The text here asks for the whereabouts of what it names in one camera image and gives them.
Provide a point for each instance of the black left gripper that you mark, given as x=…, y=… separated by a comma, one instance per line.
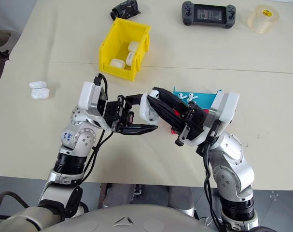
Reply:
x=116, y=113

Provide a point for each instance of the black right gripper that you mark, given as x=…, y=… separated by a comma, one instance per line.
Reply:
x=195, y=120

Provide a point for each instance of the white earbud case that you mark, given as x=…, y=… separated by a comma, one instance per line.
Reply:
x=146, y=111
x=40, y=93
x=116, y=63
x=37, y=84
x=130, y=58
x=133, y=46

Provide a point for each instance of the white earbud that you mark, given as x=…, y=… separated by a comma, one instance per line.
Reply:
x=181, y=95
x=192, y=98
x=190, y=94
x=154, y=92

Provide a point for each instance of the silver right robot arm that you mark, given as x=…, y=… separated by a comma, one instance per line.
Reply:
x=233, y=169

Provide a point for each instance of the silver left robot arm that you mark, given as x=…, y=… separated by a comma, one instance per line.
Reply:
x=81, y=141

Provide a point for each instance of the closed white earbud case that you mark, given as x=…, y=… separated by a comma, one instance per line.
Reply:
x=116, y=63
x=130, y=58
x=40, y=93
x=133, y=46
x=37, y=84

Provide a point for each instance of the yellow plastic bin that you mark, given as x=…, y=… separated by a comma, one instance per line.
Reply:
x=112, y=43

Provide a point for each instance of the teal earbud tray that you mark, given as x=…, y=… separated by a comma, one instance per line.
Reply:
x=204, y=100

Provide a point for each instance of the black handheld game controller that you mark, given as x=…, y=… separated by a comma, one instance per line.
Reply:
x=209, y=14

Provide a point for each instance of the crumpled black bag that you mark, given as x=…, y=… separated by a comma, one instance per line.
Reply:
x=125, y=9

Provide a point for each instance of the grey robot torso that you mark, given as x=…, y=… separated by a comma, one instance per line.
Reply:
x=107, y=221

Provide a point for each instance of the clear tape roll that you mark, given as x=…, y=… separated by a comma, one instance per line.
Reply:
x=263, y=21

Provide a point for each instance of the dark chair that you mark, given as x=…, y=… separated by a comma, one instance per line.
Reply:
x=0, y=58

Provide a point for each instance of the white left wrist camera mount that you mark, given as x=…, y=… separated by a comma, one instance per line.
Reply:
x=84, y=96

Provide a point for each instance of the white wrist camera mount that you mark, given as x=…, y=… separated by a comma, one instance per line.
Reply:
x=229, y=106
x=84, y=96

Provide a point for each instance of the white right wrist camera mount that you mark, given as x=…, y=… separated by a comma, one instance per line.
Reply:
x=229, y=106

